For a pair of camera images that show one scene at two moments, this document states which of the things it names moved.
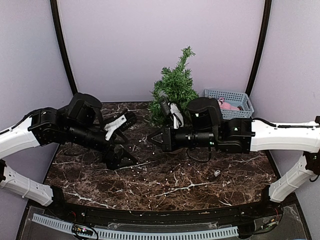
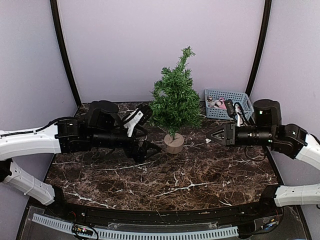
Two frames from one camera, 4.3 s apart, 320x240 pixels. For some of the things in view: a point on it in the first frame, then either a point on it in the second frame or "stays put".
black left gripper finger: x=120 y=137 to x=139 y=132
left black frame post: x=54 y=11 stays put
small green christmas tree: x=175 y=84 stays put
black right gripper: x=168 y=144 to x=230 y=134
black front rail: x=77 y=213 stays put
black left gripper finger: x=127 y=159 to x=147 y=150
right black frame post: x=267 y=10 stays put
